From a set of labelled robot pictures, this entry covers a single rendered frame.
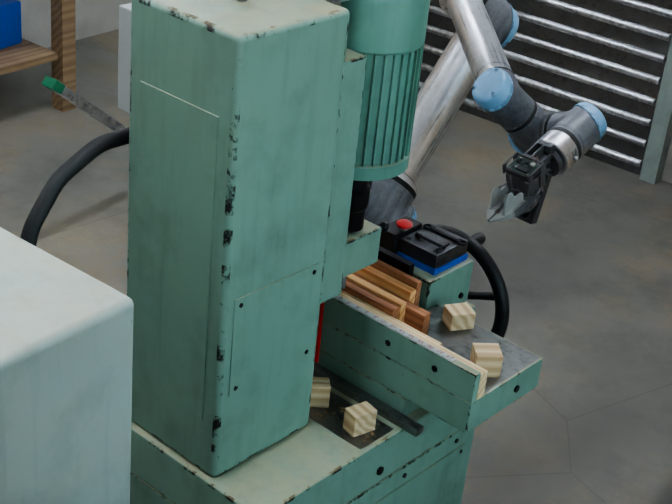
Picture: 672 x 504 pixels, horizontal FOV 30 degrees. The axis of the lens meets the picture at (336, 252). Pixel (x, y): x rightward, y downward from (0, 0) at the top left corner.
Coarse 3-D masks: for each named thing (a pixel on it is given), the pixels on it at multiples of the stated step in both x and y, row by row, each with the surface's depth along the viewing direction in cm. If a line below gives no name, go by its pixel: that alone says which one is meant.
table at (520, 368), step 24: (432, 312) 226; (336, 336) 219; (432, 336) 219; (456, 336) 220; (480, 336) 220; (360, 360) 217; (384, 360) 213; (504, 360) 214; (528, 360) 215; (384, 384) 214; (408, 384) 210; (432, 384) 207; (504, 384) 208; (528, 384) 216; (432, 408) 208; (456, 408) 204; (480, 408) 205
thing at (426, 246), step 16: (416, 224) 232; (432, 224) 235; (384, 240) 230; (400, 240) 229; (416, 240) 229; (448, 240) 230; (416, 256) 228; (432, 256) 225; (448, 256) 227; (464, 256) 231; (432, 272) 226
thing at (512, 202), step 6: (510, 198) 256; (516, 198) 258; (522, 198) 259; (504, 204) 256; (510, 204) 257; (516, 204) 258; (522, 204) 259; (504, 210) 256; (510, 210) 258; (498, 216) 257; (504, 216) 257; (510, 216) 258; (492, 222) 257
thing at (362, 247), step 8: (368, 224) 217; (352, 232) 214; (360, 232) 214; (368, 232) 215; (376, 232) 216; (352, 240) 212; (360, 240) 213; (368, 240) 215; (376, 240) 217; (352, 248) 212; (360, 248) 214; (368, 248) 216; (376, 248) 218; (352, 256) 213; (360, 256) 215; (368, 256) 217; (376, 256) 219; (344, 264) 212; (352, 264) 214; (360, 264) 216; (368, 264) 218; (344, 272) 213; (352, 272) 215
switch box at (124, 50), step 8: (120, 8) 180; (128, 8) 179; (120, 16) 181; (128, 16) 179; (120, 24) 181; (128, 24) 180; (120, 32) 182; (128, 32) 180; (120, 40) 182; (128, 40) 181; (120, 48) 183; (128, 48) 182; (120, 56) 183; (128, 56) 182; (120, 64) 184; (128, 64) 183; (120, 72) 184; (128, 72) 183; (120, 80) 185; (128, 80) 184; (120, 88) 186; (128, 88) 184; (120, 96) 186; (128, 96) 185; (120, 104) 187; (128, 104) 186; (128, 112) 186
